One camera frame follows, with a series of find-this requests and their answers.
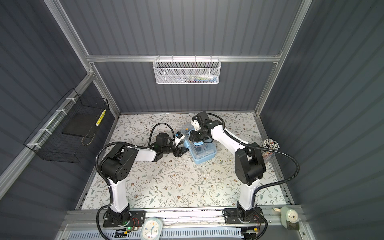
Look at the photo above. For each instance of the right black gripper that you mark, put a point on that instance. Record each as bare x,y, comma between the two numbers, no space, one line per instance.
193,134

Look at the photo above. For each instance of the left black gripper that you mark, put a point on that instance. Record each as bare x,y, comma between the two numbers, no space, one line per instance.
179,153

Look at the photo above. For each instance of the light blue plastic tool box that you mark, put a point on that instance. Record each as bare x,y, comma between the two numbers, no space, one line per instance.
201,152

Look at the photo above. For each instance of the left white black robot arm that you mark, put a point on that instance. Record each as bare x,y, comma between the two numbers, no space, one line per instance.
115,160

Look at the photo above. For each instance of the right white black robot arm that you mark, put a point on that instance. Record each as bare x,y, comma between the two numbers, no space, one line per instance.
249,162

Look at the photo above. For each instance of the clear cup of markers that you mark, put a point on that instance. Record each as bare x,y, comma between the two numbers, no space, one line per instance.
269,144

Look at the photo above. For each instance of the white analog clock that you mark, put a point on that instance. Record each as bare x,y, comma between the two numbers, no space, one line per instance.
151,229

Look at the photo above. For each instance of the yellow marker in black basket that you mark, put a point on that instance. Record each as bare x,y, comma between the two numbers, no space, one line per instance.
100,118

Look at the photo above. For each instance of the green pencil sharpener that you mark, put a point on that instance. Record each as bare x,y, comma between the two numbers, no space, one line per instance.
290,219

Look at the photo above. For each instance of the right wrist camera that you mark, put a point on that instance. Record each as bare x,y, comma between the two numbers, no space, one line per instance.
196,124

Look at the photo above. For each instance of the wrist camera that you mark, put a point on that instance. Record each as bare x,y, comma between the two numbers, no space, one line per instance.
196,124
179,139

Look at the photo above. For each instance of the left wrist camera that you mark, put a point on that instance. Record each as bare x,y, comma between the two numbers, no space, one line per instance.
179,139

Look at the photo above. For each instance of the white wire mesh basket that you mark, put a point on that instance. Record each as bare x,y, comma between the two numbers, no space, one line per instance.
187,73

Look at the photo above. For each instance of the black wire wall basket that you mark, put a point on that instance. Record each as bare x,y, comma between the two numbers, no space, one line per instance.
68,134

